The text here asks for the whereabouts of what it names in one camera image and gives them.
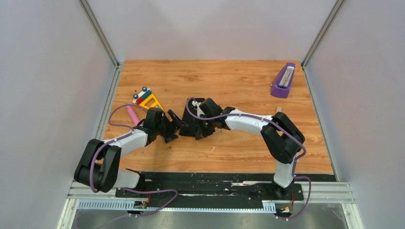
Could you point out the purple metronome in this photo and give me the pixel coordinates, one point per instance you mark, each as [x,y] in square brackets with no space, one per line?
[281,85]

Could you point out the aluminium frame post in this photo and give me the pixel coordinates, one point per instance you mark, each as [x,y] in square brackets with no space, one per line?
[99,32]
[324,29]

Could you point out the pink cylinder tube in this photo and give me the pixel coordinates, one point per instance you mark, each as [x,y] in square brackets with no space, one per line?
[133,116]

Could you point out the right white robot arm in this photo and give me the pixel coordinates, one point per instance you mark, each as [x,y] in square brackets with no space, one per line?
[282,138]

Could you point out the right aluminium frame post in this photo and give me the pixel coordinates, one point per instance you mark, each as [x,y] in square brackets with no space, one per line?
[324,29]

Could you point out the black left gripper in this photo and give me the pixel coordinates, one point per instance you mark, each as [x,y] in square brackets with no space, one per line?
[170,135]

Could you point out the black zip tool case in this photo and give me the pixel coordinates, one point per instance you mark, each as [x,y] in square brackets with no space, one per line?
[191,128]

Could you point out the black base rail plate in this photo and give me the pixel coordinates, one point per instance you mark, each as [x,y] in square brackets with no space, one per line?
[216,190]

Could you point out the small wooden block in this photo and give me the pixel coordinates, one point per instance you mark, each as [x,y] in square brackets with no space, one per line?
[279,109]

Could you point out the colourful toy block truck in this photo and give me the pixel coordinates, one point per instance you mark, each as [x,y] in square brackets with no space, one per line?
[146,99]

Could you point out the left aluminium frame post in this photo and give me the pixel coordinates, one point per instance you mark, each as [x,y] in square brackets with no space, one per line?
[99,32]

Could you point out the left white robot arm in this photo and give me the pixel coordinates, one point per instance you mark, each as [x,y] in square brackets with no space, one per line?
[98,167]

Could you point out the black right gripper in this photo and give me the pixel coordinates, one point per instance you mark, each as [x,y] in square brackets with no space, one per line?
[201,132]

